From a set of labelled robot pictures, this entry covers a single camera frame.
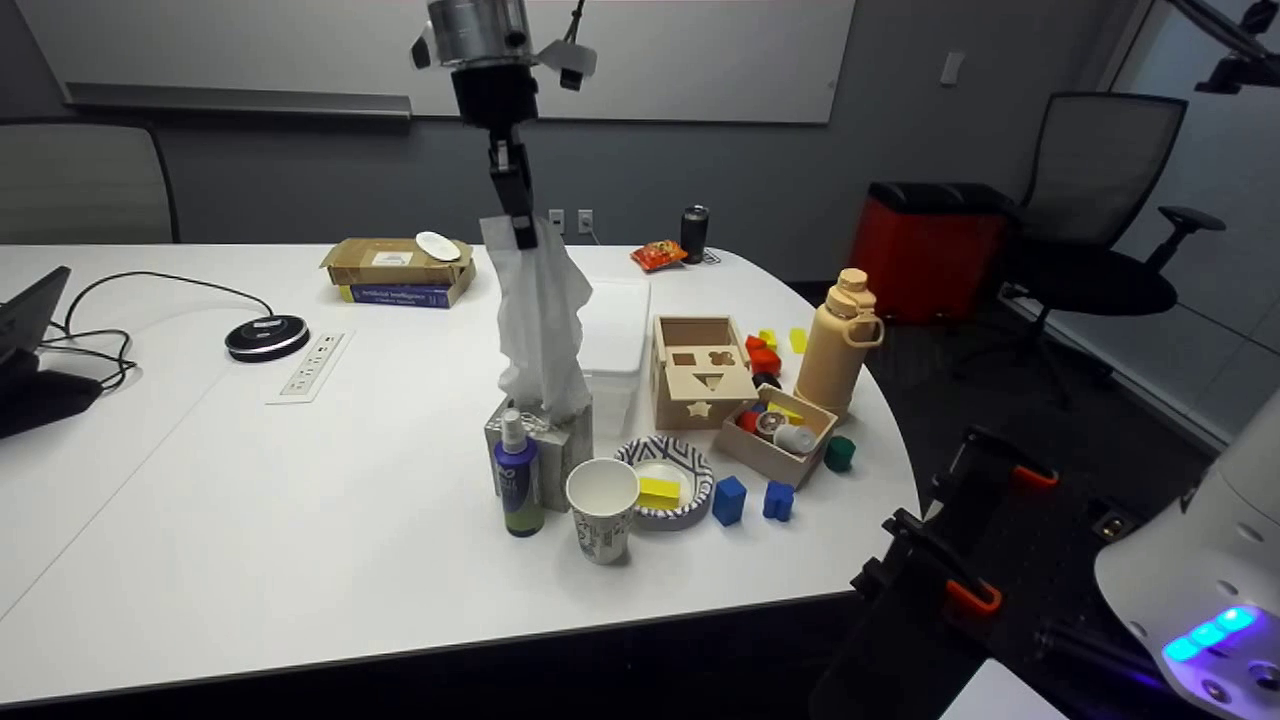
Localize cardboard box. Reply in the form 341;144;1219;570
321;233;482;294

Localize black orange clamp stand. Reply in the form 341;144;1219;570
810;420;1073;720

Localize red block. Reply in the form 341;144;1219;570
739;328;785;383

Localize patterned paper cup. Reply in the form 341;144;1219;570
562;455;643;570

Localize whiteboard marker tray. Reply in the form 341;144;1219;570
66;81;417;125

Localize tan water bottle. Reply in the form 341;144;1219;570
792;266;889;420

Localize grey conference chair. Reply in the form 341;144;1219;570
0;122;179;250

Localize wooden shape sorter box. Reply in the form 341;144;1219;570
647;312;764;436

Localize black mesh office chair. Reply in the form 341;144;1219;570
976;88;1227;410

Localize orange snack bag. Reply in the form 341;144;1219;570
630;236;692;278

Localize white tissue square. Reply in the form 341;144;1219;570
477;212;601;418

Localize white oval object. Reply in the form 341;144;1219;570
412;230;470;268

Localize white wooden piece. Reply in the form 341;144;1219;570
764;418;820;459

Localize blue block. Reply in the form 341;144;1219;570
761;476;801;526
708;476;754;528

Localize blue spray bottle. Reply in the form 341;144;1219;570
487;410;550;541

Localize white rounded machine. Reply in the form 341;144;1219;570
1092;390;1280;720

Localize black round speaker puck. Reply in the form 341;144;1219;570
223;312;315;363

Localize black camera boom stand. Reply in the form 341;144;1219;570
1168;0;1280;99

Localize blue book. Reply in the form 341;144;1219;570
345;280;459;312

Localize white paper strip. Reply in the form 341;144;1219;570
265;328;350;413

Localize whiteboard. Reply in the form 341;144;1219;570
14;0;861;130

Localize white paper sheet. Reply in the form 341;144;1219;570
936;654;1073;720

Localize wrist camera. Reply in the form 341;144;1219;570
527;34;601;98

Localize black tumbler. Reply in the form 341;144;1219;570
676;199;712;268

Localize red storage bin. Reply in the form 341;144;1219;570
850;179;1025;328

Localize grey patterned tissue box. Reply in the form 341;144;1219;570
482;383;601;521

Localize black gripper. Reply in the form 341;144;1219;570
449;59;546;257

